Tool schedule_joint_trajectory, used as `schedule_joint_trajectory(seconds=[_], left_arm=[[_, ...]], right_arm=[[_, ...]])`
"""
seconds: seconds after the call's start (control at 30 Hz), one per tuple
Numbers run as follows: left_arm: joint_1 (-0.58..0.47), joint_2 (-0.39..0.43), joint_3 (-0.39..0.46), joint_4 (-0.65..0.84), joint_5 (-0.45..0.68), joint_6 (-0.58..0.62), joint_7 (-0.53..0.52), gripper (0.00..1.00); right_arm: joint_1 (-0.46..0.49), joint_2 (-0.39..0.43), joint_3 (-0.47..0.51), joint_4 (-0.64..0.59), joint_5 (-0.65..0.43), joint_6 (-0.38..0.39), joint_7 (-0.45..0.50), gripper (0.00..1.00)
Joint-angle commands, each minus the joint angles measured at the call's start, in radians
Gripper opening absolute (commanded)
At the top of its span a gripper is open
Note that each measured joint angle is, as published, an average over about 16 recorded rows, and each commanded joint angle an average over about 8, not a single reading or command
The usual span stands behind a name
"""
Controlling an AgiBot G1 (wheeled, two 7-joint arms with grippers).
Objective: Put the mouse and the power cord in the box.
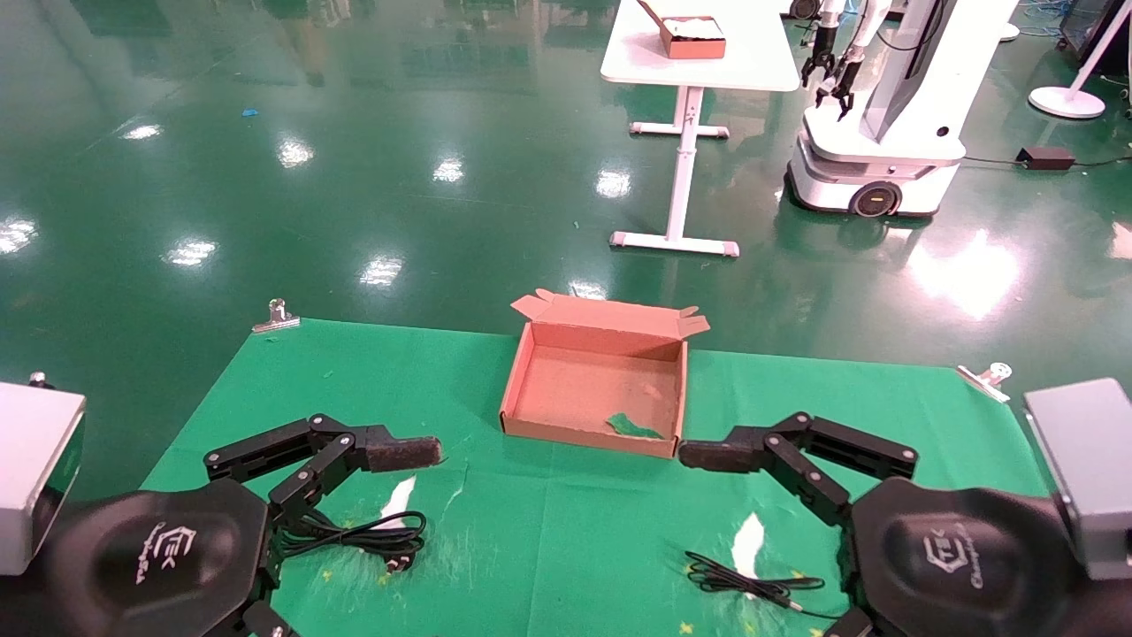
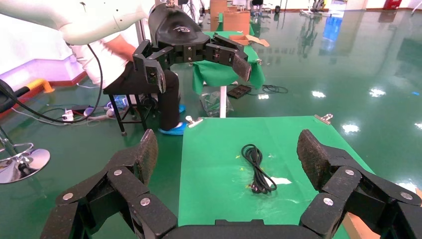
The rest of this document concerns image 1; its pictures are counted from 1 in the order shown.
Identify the open brown cardboard box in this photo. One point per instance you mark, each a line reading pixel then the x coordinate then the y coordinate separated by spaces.
pixel 592 389

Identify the silver metal table clip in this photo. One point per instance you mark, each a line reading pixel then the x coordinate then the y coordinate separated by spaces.
pixel 277 317
pixel 989 379

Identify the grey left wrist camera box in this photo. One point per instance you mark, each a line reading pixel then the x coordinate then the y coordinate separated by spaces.
pixel 35 469

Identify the brown box with white contents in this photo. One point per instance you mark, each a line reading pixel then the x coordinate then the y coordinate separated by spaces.
pixel 694 40

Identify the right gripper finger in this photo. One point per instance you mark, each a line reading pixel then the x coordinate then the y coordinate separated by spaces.
pixel 725 453

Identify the white floor stand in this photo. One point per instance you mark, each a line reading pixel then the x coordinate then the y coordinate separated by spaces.
pixel 1066 100

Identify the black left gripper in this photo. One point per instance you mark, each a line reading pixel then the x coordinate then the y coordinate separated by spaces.
pixel 150 557

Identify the white wheeled robot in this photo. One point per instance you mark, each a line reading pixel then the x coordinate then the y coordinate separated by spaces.
pixel 893 150

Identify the black cabinet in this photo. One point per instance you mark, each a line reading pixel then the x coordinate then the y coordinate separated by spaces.
pixel 1081 31

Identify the white height-adjustable table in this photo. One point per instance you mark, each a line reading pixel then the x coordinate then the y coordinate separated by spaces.
pixel 707 66

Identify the black power adapter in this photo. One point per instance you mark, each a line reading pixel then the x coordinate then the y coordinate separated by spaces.
pixel 1045 158

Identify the green table cloth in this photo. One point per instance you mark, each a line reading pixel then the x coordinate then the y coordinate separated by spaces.
pixel 548 531

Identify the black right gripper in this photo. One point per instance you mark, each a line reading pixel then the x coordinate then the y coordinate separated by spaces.
pixel 964 557

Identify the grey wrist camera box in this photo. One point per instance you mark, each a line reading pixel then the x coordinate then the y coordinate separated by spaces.
pixel 35 469
pixel 1092 469

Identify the white robot black gripper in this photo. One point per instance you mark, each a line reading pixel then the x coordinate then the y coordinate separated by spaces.
pixel 818 62
pixel 845 84

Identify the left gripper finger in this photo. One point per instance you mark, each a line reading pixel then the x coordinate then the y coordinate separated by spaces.
pixel 398 451

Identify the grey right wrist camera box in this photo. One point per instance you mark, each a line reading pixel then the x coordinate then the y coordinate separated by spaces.
pixel 1092 469

